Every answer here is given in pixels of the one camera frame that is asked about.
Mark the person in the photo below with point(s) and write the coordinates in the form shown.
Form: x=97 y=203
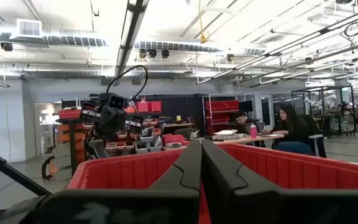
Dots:
x=291 y=130
x=242 y=119

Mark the metal rack with red bins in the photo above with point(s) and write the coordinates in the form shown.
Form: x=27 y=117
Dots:
x=221 y=107

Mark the parts shelf with orange bins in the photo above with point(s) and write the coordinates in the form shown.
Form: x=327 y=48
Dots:
x=141 y=137

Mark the pink bottle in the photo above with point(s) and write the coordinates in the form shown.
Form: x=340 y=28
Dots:
x=253 y=132

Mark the black monitor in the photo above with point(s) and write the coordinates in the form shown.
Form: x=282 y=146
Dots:
x=246 y=106

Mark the black robot cell frame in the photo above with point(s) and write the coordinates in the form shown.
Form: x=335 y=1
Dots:
x=352 y=109

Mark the black office chair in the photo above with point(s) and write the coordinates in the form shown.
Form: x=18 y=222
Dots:
x=314 y=127

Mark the silver ceiling duct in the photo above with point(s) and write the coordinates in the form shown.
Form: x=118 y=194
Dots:
x=57 y=40
x=182 y=46

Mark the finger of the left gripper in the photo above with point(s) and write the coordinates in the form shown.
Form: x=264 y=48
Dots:
x=106 y=124
x=119 y=126

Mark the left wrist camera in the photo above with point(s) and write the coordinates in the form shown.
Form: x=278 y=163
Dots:
x=117 y=102

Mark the red plastic bin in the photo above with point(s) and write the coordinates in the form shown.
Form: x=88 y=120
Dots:
x=120 y=171

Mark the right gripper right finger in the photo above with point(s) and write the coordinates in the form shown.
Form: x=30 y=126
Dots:
x=259 y=205

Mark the red plastic tray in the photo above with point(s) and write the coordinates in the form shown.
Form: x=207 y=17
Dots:
x=174 y=140

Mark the white ceiling air vent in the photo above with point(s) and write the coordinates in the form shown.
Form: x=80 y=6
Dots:
x=29 y=28

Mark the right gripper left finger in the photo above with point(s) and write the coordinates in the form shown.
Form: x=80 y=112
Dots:
x=166 y=205

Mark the wooden table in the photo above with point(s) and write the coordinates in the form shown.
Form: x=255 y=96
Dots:
x=259 y=138

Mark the ceiling light strip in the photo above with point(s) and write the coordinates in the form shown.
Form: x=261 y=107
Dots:
x=132 y=28

